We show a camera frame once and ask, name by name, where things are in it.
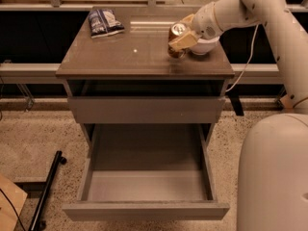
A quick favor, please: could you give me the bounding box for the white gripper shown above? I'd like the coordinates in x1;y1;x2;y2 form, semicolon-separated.
168;2;221;52

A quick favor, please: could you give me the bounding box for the orange soda can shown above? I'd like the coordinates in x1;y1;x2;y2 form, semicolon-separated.
167;22;187;59

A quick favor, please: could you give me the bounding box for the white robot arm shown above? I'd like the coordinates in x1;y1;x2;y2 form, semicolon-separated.
168;0;308;231

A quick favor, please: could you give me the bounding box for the grey drawer cabinet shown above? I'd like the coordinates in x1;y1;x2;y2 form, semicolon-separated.
56;8;234;153

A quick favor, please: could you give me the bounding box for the closed grey top drawer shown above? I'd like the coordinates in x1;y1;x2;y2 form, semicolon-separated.
67;97;225;124

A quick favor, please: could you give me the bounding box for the open grey middle drawer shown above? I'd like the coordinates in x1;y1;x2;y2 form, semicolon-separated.
63;124;229;221

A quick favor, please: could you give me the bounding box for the white ceramic bowl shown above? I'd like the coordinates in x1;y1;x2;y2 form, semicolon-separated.
190;38;219;56

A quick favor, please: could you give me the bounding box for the blue chip bag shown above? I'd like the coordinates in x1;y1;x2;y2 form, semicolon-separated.
88;9;125;39

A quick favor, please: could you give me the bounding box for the black metal bar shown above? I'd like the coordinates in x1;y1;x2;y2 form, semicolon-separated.
28;150;66;231

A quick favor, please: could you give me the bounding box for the cardboard sheet at left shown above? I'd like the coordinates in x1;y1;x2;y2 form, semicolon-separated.
0;174;28;231

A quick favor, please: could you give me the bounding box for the white power cable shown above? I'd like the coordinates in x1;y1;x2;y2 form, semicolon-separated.
224;23;260;93

